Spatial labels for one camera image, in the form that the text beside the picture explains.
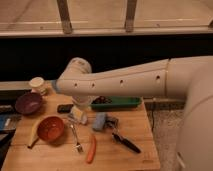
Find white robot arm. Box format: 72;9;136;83
56;56;213;171

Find wooden table board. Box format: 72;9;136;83
1;89;160;171

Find orange bowl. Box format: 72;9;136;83
37;116;65;143

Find dark grape bunch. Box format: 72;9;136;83
93;96;111;104

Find black rectangular block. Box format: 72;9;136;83
57;104;73;113

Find grey towel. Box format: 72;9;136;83
68;106;88;125

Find white ceramic cup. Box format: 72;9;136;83
29;77;47;95

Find green plastic tray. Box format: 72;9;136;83
91;96;141;110

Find blue plastic cup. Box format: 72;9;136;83
51;80;59;93

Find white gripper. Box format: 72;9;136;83
71;96;91;121

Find black handled brush tool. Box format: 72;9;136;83
105;116;141;153

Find blue sponge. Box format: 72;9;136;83
92;112;107;131

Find silver fork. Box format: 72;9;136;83
70;124;83;153

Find purple bowl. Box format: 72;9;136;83
15;92;43;115

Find orange carrot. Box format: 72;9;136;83
86;134;97;164

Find blue object at left edge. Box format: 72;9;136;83
0;115;11;131

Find yellow banana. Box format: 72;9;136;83
27;119;41;148

